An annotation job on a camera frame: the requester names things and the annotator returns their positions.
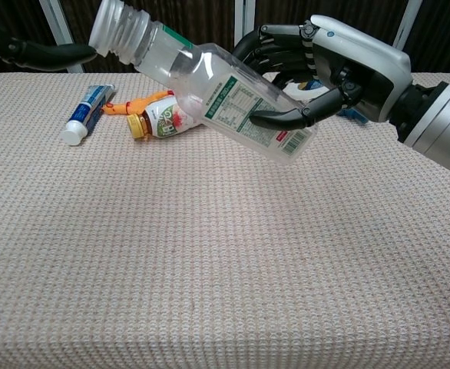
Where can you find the dark blue spray bottle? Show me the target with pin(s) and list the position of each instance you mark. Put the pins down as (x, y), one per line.
(353, 114)

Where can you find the white screen frame post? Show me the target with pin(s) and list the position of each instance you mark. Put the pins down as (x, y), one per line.
(407, 23)
(239, 19)
(249, 15)
(58, 23)

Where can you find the white tape roll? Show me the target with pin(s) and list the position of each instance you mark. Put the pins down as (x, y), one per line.
(292, 90)

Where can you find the white yellow-capped drink bottle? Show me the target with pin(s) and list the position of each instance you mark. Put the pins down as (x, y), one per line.
(163, 119)

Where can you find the orange rubber chicken toy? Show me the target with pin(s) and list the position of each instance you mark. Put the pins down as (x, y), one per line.
(133, 105)

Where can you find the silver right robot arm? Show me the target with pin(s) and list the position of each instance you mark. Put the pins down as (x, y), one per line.
(440, 123)

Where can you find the beige waffle-weave tablecloth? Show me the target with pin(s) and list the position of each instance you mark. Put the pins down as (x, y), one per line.
(171, 250)

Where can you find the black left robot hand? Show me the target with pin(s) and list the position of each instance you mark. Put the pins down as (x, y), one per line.
(44, 55)

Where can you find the transparent plastic bottle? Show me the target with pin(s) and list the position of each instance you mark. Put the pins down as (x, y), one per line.
(217, 88)

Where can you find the blue and white toothpaste tube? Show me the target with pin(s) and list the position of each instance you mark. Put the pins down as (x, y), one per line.
(85, 112)

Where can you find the silver and black right robot hand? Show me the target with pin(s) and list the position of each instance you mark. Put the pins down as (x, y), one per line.
(371, 65)

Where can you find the translucent plastic tube screw cap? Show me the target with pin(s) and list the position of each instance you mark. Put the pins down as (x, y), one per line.
(111, 27)

